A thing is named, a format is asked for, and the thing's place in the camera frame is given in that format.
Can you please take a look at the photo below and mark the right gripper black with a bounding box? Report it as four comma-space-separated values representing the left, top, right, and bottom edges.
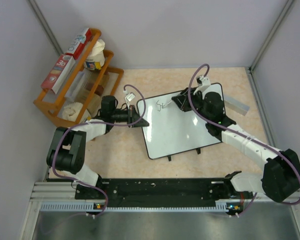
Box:
172, 87, 212, 122

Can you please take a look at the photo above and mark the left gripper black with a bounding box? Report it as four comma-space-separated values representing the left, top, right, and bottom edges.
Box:
111, 105, 149, 128

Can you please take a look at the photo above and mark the white whiteboard black frame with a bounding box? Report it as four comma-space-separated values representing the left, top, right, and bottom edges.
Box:
137, 91, 221, 160

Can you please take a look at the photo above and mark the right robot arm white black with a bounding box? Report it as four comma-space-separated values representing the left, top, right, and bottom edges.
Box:
171, 88, 300, 203

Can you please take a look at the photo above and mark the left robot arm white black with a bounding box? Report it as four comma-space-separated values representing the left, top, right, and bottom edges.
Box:
46, 92, 150, 199

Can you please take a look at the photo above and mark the grey whiteboard eraser block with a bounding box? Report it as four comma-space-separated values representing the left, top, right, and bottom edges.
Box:
223, 95, 250, 116

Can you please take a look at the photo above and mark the orange wooden rack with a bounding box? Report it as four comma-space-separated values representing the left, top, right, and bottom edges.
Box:
33, 28, 124, 127

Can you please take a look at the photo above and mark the clear box of brown items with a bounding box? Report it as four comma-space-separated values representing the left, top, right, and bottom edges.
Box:
65, 69, 110, 117

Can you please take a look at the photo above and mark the red white wrap box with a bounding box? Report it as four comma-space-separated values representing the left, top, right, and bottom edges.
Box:
41, 54, 75, 95

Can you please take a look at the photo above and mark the red white foil box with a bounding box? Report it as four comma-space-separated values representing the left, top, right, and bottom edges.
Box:
64, 27, 92, 60

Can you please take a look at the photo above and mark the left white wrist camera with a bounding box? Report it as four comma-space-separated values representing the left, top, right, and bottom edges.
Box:
124, 91, 136, 103

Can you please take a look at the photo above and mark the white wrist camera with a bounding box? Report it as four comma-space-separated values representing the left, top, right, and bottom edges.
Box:
193, 75, 211, 95
124, 91, 136, 103

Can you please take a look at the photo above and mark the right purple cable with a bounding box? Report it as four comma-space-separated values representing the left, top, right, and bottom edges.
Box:
187, 63, 300, 218

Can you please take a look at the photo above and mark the purple cable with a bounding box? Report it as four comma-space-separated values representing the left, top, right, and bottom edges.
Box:
51, 84, 148, 217
187, 63, 300, 218

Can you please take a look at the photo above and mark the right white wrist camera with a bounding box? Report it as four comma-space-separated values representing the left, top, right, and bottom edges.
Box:
193, 75, 211, 95

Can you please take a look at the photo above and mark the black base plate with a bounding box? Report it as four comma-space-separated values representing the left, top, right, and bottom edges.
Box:
75, 178, 243, 207

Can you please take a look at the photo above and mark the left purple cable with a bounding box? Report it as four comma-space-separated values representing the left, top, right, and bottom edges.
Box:
51, 84, 148, 217

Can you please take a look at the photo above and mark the grey slotted cable duct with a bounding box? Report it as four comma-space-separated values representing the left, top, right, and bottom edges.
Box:
40, 201, 240, 213

